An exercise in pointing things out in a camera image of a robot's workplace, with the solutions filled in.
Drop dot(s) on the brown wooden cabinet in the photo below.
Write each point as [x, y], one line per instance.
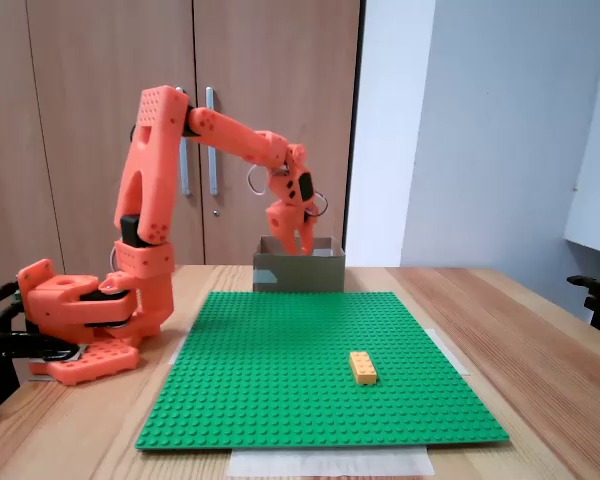
[280, 50]

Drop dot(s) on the wide translucent tape strip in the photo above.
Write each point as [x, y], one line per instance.
[330, 462]

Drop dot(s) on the yellow lego block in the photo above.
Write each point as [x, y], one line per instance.
[363, 369]

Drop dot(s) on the black table clamp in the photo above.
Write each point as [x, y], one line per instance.
[10, 342]

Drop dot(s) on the green lego baseplate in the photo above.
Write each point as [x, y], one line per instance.
[280, 375]

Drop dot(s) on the cardboard box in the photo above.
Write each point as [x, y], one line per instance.
[305, 275]

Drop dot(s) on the narrow translucent tape strip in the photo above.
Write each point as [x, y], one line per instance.
[452, 355]
[176, 357]

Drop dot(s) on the white board panel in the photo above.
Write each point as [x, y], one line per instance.
[595, 200]

